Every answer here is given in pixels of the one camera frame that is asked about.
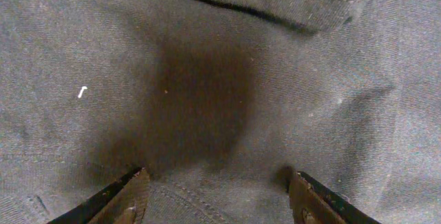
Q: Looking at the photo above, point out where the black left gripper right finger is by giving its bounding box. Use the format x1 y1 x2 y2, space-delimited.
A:
289 171 380 224

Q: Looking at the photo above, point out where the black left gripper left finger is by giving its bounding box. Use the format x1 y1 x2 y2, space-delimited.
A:
48 167 150 224

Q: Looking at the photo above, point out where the black t-shirt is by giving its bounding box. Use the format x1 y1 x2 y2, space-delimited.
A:
1 0 440 223

